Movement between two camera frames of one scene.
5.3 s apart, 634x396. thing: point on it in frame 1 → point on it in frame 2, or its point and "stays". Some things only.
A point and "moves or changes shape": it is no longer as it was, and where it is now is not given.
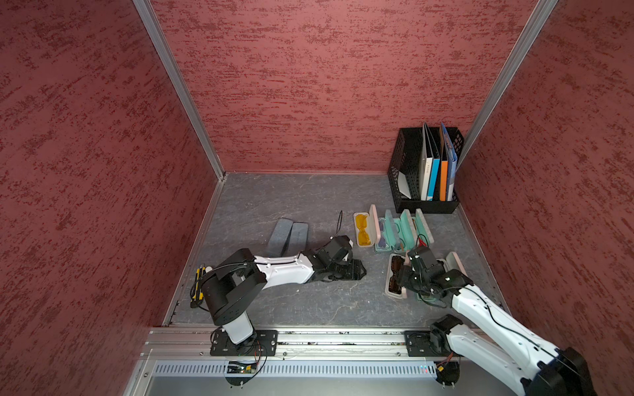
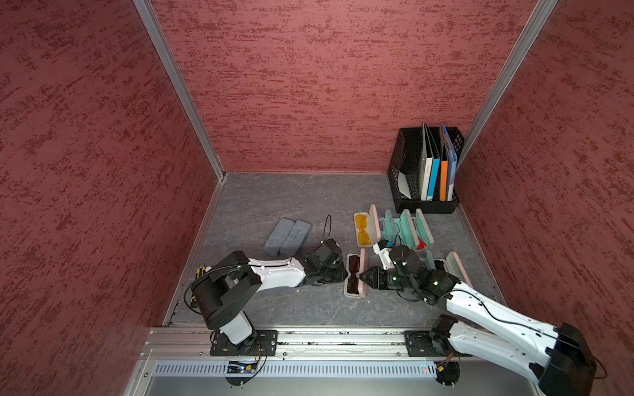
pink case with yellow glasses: x=367 y=227 stays
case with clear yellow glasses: x=451 y=262 stays
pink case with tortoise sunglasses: x=393 y=285 moves or changes shape
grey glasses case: x=279 y=237 stays
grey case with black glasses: x=297 y=239 stays
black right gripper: x=405 y=272 → x=376 y=280
